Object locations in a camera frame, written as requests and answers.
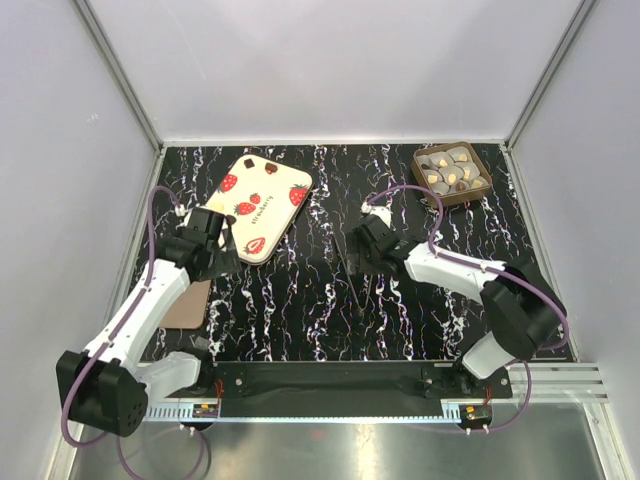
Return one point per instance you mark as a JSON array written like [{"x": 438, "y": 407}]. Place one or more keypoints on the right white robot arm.
[{"x": 522, "y": 311}]

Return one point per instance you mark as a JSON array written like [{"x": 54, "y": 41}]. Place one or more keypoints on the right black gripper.
[{"x": 354, "y": 246}]

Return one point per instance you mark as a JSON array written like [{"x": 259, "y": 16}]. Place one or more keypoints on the brown chocolate box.
[{"x": 454, "y": 173}]

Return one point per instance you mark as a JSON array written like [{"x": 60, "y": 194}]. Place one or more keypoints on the electronics board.
[
  {"x": 205, "y": 410},
  {"x": 481, "y": 412}
]

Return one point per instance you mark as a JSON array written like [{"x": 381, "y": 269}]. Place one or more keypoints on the rose gold box lid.
[{"x": 188, "y": 311}]

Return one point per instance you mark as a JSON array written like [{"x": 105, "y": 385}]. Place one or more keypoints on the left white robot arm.
[{"x": 104, "y": 386}]

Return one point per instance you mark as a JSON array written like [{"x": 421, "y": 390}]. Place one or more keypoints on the metal tweezers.
[{"x": 361, "y": 299}]

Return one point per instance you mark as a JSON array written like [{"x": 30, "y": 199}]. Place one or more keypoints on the right electronics board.
[{"x": 481, "y": 412}]

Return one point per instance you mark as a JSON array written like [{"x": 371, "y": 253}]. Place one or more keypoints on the strawberry print white tray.
[{"x": 264, "y": 204}]

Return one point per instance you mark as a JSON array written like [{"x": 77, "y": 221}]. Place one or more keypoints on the left electronics board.
[{"x": 205, "y": 410}]

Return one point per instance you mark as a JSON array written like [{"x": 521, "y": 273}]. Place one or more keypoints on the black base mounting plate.
[{"x": 428, "y": 379}]

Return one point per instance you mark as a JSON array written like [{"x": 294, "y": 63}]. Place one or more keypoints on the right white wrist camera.
[{"x": 382, "y": 212}]

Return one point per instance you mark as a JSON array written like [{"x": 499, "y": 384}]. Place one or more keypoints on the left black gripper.
[{"x": 226, "y": 261}]

